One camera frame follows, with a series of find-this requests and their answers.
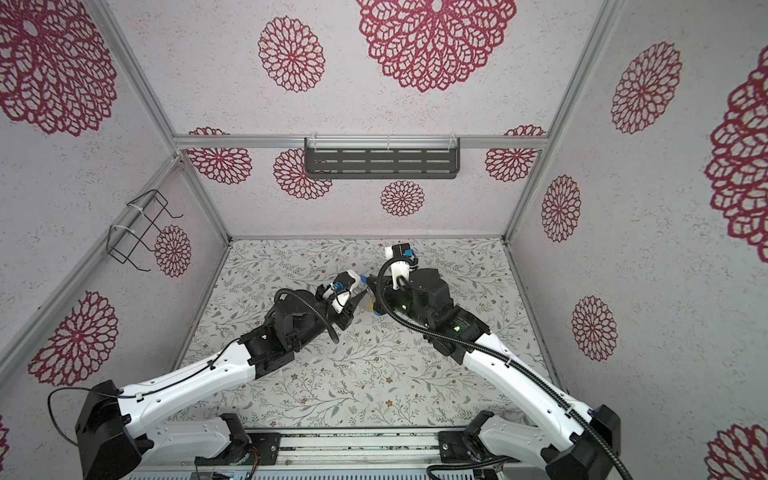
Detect thin black left cable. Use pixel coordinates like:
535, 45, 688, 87
46, 338, 241, 448

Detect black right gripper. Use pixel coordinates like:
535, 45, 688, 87
369, 274, 437, 335

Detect black corrugated left cable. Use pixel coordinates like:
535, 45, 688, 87
273, 287, 341, 345

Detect dark grey wall shelf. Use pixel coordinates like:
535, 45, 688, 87
304, 137, 461, 180

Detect black corrugated right cable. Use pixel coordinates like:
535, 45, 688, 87
375, 257, 634, 480

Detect black corrugated cable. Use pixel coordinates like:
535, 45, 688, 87
273, 287, 341, 345
375, 257, 634, 480

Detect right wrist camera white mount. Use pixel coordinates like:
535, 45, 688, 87
385, 243, 418, 290

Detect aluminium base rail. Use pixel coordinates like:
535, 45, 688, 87
128, 427, 601, 480

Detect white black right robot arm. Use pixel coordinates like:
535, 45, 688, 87
365, 269, 632, 479

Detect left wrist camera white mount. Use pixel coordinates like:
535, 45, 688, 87
320, 270, 364, 313

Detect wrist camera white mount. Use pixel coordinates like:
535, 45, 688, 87
385, 243, 418, 290
320, 270, 364, 313

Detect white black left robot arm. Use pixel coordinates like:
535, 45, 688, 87
75, 289, 364, 479

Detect black wire wall rack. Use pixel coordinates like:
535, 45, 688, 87
105, 189, 183, 273

